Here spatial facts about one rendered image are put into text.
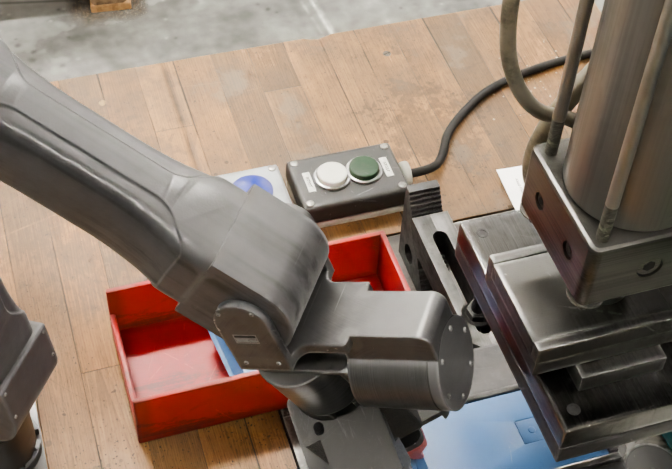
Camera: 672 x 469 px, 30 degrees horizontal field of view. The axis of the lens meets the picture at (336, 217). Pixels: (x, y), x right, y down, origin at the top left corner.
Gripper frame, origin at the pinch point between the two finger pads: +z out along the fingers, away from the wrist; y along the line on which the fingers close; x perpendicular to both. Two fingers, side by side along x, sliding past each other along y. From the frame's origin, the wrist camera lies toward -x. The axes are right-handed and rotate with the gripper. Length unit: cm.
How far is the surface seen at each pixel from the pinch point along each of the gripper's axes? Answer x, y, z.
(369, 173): 33.0, 3.9, 10.7
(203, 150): 43.8, -10.1, 7.8
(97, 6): 178, -49, 92
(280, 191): 33.7, -4.0, 7.3
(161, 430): 12.2, -19.0, 0.5
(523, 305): -1.6, 13.0, -13.3
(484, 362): 6.7, 6.8, 6.1
